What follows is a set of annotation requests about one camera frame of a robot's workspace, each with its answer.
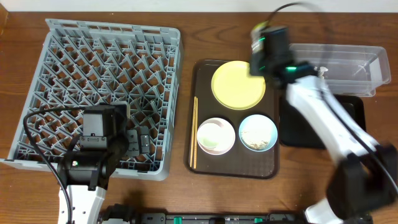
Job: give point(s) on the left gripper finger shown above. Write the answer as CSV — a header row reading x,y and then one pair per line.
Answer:
x,y
133,149
144,140

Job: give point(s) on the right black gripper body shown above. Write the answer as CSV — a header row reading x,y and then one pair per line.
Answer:
x,y
257,58

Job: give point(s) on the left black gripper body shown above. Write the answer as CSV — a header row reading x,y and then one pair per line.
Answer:
x,y
133,142

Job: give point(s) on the white tissue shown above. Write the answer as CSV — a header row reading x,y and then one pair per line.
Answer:
x,y
321,71

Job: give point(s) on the light blue bowl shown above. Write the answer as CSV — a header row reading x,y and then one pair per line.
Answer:
x,y
259,122

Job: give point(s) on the green snack wrapper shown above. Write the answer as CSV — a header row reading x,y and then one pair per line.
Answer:
x,y
257,38

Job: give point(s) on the pale green cup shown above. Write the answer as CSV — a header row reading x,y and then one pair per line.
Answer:
x,y
208,135

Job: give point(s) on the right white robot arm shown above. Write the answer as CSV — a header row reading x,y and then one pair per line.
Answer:
x,y
365,178

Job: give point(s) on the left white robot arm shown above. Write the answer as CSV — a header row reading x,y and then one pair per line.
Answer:
x,y
93,156

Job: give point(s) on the grey plastic dishwasher rack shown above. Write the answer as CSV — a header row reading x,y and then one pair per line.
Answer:
x,y
87,63

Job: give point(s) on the black waste tray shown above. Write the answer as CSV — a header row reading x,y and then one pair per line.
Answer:
x,y
295,131

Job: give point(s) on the clear plastic waste bin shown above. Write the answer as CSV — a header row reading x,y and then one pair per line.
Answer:
x,y
348,69

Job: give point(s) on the yellow round plate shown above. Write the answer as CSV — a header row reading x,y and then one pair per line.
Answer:
x,y
235,88

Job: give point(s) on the left wooden chopstick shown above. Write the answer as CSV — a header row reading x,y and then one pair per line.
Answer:
x,y
193,129

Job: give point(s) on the leftover rice food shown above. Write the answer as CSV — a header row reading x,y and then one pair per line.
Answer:
x,y
256,140

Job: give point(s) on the dark brown serving tray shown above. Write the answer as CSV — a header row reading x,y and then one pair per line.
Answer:
x,y
239,161

